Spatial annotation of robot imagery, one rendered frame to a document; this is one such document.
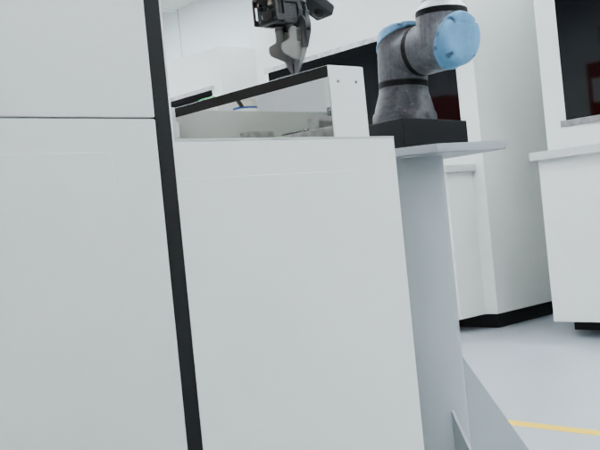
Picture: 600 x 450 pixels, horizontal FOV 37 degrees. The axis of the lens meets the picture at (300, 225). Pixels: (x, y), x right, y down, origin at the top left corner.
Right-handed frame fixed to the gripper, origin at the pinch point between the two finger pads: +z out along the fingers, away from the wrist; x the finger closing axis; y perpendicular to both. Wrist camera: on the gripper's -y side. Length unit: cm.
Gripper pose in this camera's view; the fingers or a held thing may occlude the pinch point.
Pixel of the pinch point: (297, 69)
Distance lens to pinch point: 180.5
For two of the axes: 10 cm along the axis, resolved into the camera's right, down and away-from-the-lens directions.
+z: 1.0, 10.0, 0.0
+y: -7.4, 0.8, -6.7
